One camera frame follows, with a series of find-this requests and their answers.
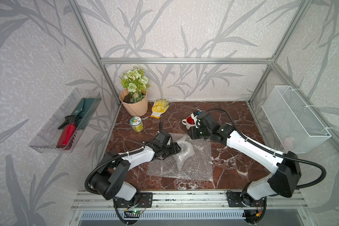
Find white mug red inside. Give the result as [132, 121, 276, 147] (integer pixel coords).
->
[182, 116, 195, 130]

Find clear bubble wrap sheet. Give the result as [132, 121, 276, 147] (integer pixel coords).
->
[147, 133, 213, 181]

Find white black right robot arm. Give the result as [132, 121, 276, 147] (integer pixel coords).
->
[188, 111, 327, 206]

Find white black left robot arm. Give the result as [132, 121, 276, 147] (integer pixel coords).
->
[84, 131, 181, 202]

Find small green labelled tin can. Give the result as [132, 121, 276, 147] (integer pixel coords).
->
[130, 116, 144, 132]

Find yellow white work glove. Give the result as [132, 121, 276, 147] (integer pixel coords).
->
[151, 99, 169, 119]

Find beige flower pot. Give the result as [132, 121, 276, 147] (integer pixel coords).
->
[119, 89, 148, 117]

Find green white artificial flowers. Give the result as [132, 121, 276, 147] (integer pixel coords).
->
[121, 67, 150, 104]

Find red black spray bottle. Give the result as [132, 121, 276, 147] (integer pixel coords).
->
[56, 115, 77, 150]

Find aluminium mounting rail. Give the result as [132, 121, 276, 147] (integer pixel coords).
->
[71, 190, 308, 211]

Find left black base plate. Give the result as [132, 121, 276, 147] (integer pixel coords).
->
[114, 192, 153, 208]

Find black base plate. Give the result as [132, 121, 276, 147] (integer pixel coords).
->
[114, 192, 153, 208]
[226, 191, 266, 208]

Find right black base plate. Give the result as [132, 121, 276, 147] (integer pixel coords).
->
[226, 191, 266, 208]

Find white wire mesh basket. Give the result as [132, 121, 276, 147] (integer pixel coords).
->
[262, 86, 331, 153]

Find clear plastic wall tray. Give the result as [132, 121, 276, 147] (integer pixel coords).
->
[29, 88, 102, 153]

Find aluminium frame crossbar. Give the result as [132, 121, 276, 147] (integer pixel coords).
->
[100, 58, 272, 65]

